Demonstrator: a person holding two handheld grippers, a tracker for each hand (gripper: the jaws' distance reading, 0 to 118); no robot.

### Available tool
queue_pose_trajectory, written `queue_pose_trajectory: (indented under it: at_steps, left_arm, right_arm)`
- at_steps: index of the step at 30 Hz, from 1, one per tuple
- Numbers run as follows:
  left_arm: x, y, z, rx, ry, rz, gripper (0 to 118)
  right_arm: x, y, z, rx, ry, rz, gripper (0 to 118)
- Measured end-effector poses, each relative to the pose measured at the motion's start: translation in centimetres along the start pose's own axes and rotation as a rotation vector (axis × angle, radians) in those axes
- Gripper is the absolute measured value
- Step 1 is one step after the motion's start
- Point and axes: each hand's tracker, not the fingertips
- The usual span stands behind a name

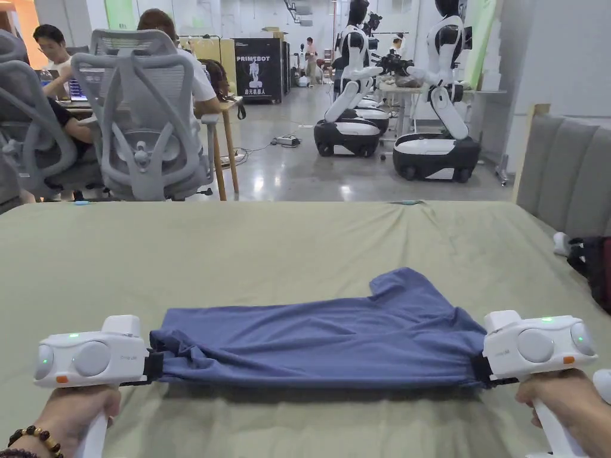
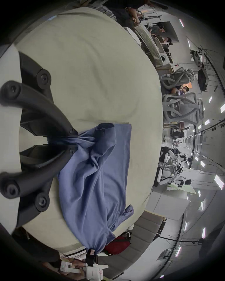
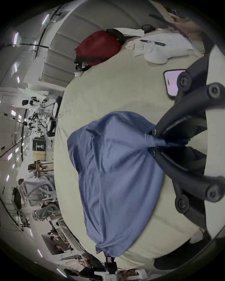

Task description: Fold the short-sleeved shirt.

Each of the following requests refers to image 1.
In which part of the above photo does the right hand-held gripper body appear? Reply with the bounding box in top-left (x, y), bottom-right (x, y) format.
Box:
top-left (472, 310), bottom-right (600, 458)

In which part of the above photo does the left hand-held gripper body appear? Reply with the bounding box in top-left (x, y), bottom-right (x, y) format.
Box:
top-left (33, 314), bottom-right (164, 458)

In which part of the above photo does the dark blue shirt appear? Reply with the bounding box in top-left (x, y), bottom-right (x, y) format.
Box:
top-left (149, 267), bottom-right (490, 390)

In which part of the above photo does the person's left forearm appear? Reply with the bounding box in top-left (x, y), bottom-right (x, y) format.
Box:
top-left (0, 423), bottom-right (66, 458)

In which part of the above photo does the person's left hand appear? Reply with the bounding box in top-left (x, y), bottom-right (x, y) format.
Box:
top-left (34, 383), bottom-right (123, 458)

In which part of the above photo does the person's right hand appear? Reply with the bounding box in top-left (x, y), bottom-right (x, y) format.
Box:
top-left (515, 369), bottom-right (611, 458)

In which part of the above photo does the black bag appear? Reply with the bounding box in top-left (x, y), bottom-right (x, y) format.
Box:
top-left (567, 236), bottom-right (611, 315)

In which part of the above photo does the white hand controller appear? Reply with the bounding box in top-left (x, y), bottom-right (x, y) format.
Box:
top-left (553, 231), bottom-right (584, 257)

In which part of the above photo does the bed with pale green sheet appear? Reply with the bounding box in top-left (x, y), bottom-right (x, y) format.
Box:
top-left (0, 200), bottom-right (611, 458)

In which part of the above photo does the grey padded headboard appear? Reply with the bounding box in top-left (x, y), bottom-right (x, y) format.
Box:
top-left (514, 104), bottom-right (611, 249)

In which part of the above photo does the grey mesh office chair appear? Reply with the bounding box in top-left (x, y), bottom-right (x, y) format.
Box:
top-left (70, 28), bottom-right (221, 202)
top-left (0, 29), bottom-right (103, 203)

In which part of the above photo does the white humanoid robot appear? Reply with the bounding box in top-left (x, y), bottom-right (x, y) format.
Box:
top-left (392, 0), bottom-right (482, 184)
top-left (313, 0), bottom-right (390, 158)

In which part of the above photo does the wooden table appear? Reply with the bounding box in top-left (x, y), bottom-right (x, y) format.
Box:
top-left (57, 94), bottom-right (245, 202)

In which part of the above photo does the white desk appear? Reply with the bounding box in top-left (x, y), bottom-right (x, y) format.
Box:
top-left (376, 75), bottom-right (433, 140)

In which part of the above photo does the black cabinet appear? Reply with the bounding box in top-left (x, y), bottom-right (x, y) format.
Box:
top-left (233, 37), bottom-right (285, 105)

